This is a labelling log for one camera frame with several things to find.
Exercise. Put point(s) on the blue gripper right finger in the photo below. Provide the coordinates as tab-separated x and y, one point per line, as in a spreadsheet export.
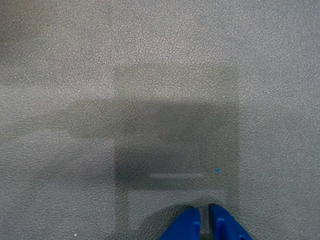
225	227

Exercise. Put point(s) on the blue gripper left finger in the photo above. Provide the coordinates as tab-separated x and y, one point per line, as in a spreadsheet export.
185	227

